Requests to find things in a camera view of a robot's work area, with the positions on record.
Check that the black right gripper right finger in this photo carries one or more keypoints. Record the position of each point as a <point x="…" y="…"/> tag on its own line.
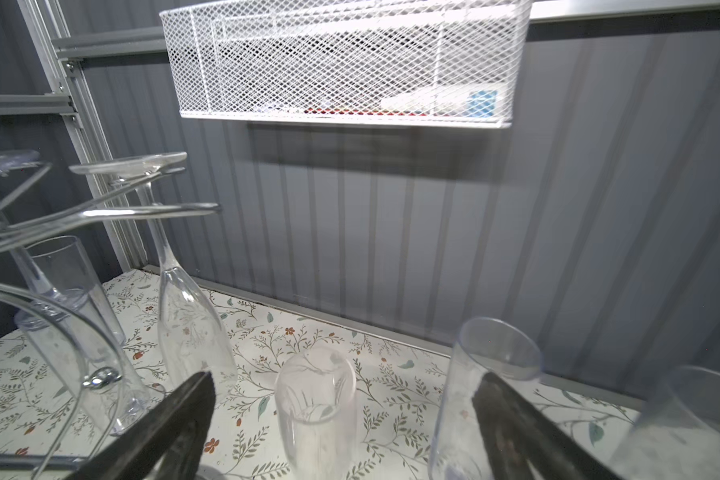
<point x="521" y="443"/>

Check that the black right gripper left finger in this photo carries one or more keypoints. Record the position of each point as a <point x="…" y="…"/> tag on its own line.
<point x="167" y="443"/>

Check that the chrome wine glass rack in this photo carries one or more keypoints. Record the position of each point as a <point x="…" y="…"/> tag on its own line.
<point x="120" y="204"/>

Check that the items in white basket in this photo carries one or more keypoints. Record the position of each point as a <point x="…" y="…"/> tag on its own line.
<point x="473" y="100"/>

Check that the aluminium frame profile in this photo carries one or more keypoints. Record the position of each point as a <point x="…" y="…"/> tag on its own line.
<point x="592" y="223"/>

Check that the white wire mesh basket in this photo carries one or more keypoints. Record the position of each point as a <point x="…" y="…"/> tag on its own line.
<point x="268" y="61"/>

